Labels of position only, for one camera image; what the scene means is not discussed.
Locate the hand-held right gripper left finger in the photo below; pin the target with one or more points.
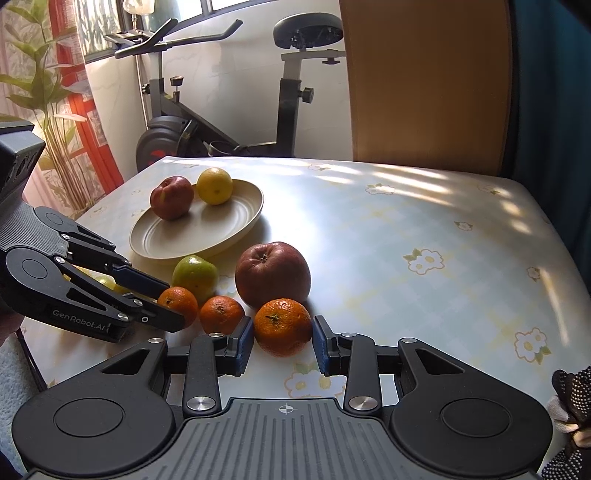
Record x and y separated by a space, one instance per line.
244 346

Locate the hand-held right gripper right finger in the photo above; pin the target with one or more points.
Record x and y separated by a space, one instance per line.
322 346

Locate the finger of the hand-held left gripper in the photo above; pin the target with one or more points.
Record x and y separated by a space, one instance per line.
138 279
161 316

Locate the orange mandarin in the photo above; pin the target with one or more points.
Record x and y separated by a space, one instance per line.
181 300
221 314
282 327

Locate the yellow-green round fruit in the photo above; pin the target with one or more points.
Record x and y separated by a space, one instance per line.
105 282

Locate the green apple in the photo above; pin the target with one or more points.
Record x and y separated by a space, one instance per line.
196 277

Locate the large wrinkled red apple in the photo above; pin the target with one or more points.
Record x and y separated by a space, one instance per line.
272 272

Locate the beige round plate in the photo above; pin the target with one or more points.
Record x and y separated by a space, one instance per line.
203 230

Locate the small shiny red apple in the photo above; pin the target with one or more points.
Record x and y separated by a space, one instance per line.
171 197

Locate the yellow orange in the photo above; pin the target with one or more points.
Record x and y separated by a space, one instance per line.
214 185

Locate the person's right hand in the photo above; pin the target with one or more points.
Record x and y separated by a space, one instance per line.
570 387

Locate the white fluffy rug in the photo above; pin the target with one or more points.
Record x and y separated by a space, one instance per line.
18 392

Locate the black exercise bike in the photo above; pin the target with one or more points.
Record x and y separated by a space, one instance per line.
288 115

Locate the window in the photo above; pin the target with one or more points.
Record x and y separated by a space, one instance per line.
99 27

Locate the white wrapped ball on rod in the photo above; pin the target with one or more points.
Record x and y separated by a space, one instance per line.
138 5

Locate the wooden chair back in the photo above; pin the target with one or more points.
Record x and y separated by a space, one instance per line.
429 83

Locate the dark blue curtain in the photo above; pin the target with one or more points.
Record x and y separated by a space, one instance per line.
554 115

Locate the plant printed wall cloth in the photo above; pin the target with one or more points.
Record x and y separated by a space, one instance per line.
27 69

